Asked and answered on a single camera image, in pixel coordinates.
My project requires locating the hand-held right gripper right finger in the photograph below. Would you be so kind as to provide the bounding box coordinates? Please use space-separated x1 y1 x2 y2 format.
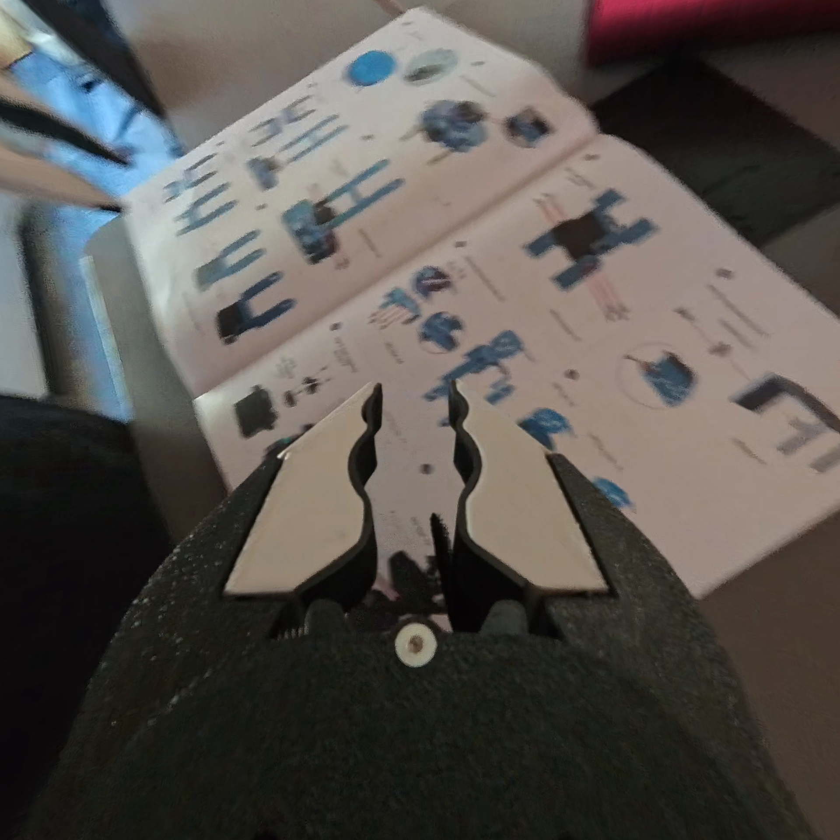
448 379 611 597

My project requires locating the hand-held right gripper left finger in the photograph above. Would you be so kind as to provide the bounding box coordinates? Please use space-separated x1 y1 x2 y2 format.
223 382 383 599

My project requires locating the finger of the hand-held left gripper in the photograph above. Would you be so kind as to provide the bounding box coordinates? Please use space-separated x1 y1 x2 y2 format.
0 80 130 166
0 140 127 214

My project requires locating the black office chair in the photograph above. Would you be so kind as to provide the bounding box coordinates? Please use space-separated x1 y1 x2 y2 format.
26 0 168 122

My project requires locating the person's black clothing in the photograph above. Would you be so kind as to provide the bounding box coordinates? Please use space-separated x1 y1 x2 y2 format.
0 394 172 840

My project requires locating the printed instruction sheet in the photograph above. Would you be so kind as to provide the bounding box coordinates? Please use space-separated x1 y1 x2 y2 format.
121 7 840 631

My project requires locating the black flat pad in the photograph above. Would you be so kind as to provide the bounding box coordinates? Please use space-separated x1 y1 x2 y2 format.
591 62 840 247

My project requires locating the dark red cylinder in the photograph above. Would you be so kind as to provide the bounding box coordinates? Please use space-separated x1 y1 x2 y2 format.
584 0 840 67

